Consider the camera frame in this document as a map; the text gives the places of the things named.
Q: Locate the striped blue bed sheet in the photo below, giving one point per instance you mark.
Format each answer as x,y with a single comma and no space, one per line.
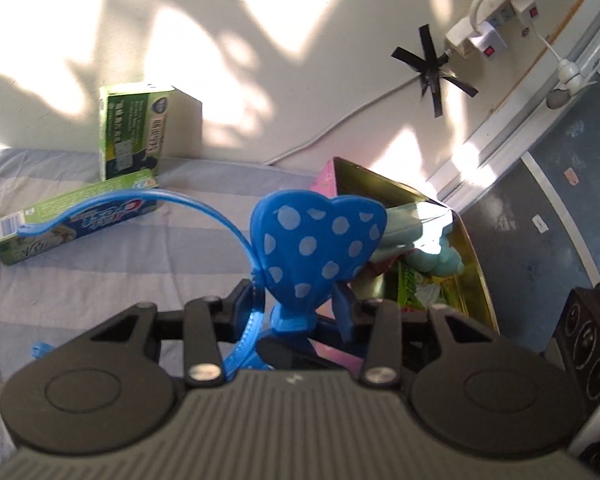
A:
168,257

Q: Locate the green toothpaste box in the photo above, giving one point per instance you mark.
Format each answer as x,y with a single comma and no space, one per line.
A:
67,217

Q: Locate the blue polka-dot heart headband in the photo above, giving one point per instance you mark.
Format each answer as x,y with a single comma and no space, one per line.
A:
301,243

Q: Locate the black tape cross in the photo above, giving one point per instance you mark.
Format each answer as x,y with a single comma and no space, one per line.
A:
429,69

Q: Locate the green medicine box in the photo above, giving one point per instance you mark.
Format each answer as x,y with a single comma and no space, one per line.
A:
140,122

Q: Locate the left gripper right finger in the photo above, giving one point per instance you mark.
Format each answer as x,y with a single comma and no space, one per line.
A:
375,325

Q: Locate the pink biscuit tin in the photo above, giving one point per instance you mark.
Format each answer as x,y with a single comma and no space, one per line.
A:
341,177

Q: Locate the white window frame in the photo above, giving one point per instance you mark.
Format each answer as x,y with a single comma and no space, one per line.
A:
522,118

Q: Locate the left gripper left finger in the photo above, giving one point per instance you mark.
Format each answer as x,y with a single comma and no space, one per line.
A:
217,336

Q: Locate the light blue plush toy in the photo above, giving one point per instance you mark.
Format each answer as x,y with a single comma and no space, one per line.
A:
419,233

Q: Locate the white power strip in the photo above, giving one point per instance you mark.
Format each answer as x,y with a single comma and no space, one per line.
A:
491,16

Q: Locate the green snack packet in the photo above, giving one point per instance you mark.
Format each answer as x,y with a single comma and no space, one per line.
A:
419,292

